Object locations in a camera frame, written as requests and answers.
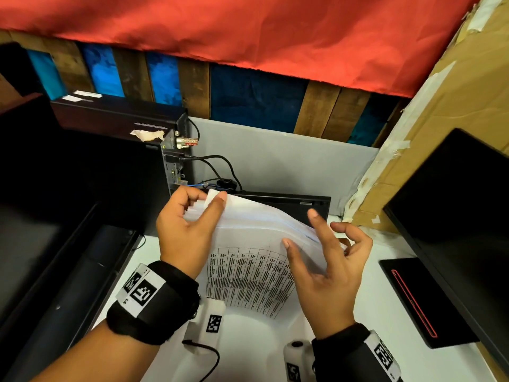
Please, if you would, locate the person's left hand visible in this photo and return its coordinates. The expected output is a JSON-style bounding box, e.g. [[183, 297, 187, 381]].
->
[[155, 185, 229, 280]]

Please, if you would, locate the person's right hand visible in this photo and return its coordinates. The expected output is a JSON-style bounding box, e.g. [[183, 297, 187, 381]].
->
[[281, 209, 374, 341]]

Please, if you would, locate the pile of printed papers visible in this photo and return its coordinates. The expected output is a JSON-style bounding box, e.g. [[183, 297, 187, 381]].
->
[[185, 189, 347, 321]]

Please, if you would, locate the white table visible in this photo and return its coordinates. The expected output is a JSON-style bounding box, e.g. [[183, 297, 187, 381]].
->
[[93, 214, 498, 382]]

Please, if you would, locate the black computer tower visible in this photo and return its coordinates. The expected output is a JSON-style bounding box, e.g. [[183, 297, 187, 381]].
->
[[49, 93, 196, 235]]

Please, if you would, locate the black keyboard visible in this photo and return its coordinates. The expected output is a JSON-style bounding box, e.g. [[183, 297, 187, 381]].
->
[[222, 189, 331, 227]]

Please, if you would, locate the black monitor base red line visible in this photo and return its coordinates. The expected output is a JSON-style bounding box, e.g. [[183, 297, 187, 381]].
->
[[379, 257, 480, 350]]

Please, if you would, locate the crumpled beige tape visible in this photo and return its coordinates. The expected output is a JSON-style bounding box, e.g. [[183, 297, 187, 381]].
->
[[130, 129, 166, 143]]

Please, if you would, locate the grey divider panel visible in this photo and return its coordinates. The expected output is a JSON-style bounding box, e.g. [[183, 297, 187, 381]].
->
[[189, 117, 379, 218]]

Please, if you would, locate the black monitor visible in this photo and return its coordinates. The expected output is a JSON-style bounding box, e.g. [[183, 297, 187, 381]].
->
[[383, 128, 509, 375], [0, 93, 146, 382]]

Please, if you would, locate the red-orange cloth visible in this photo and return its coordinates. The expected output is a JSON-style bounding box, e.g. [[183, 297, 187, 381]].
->
[[0, 0, 484, 98]]

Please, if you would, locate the brown cardboard panel white tape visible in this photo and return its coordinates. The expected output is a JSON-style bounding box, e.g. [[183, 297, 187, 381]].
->
[[343, 0, 509, 382]]

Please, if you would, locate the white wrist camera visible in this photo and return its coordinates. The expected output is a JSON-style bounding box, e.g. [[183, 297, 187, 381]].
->
[[283, 340, 317, 382], [182, 297, 226, 354]]

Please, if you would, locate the thick black cable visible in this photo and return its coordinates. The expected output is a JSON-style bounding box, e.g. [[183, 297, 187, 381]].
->
[[179, 154, 243, 192]]

